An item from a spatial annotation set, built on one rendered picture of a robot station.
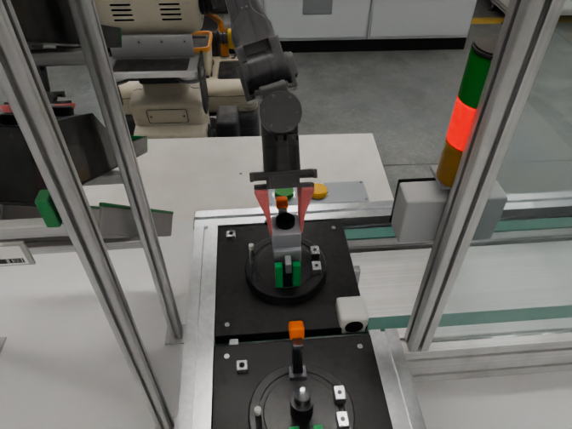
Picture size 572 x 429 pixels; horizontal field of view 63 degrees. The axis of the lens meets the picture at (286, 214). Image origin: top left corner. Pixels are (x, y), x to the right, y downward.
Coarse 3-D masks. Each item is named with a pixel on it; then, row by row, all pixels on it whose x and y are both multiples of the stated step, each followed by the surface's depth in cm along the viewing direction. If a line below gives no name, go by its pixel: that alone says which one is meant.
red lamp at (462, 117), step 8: (456, 104) 47; (464, 104) 46; (456, 112) 47; (464, 112) 46; (472, 112) 46; (456, 120) 48; (464, 120) 47; (472, 120) 46; (456, 128) 48; (464, 128) 47; (448, 136) 50; (456, 136) 48; (464, 136) 48; (456, 144) 49; (464, 144) 48
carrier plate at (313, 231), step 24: (240, 240) 86; (312, 240) 86; (336, 240) 86; (216, 264) 82; (240, 264) 82; (336, 264) 82; (216, 288) 78; (240, 288) 78; (336, 288) 78; (216, 312) 75; (240, 312) 75; (264, 312) 75; (288, 312) 75; (312, 312) 75; (336, 312) 75; (216, 336) 72; (240, 336) 72; (264, 336) 73; (288, 336) 73
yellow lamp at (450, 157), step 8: (448, 144) 50; (448, 152) 50; (456, 152) 49; (440, 160) 52; (448, 160) 51; (456, 160) 50; (440, 168) 52; (448, 168) 51; (456, 168) 50; (440, 176) 53; (448, 176) 52; (448, 184) 52
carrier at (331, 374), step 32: (224, 352) 70; (256, 352) 70; (288, 352) 70; (320, 352) 70; (352, 352) 70; (224, 384) 66; (256, 384) 66; (288, 384) 64; (320, 384) 64; (352, 384) 66; (224, 416) 63; (256, 416) 53; (288, 416) 61; (320, 416) 61; (352, 416) 61; (384, 416) 63
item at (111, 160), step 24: (72, 120) 48; (96, 120) 53; (0, 144) 42; (24, 144) 42; (72, 144) 49; (96, 144) 54; (144, 144) 68; (0, 168) 42; (24, 168) 42; (96, 168) 54; (0, 192) 43; (24, 192) 43
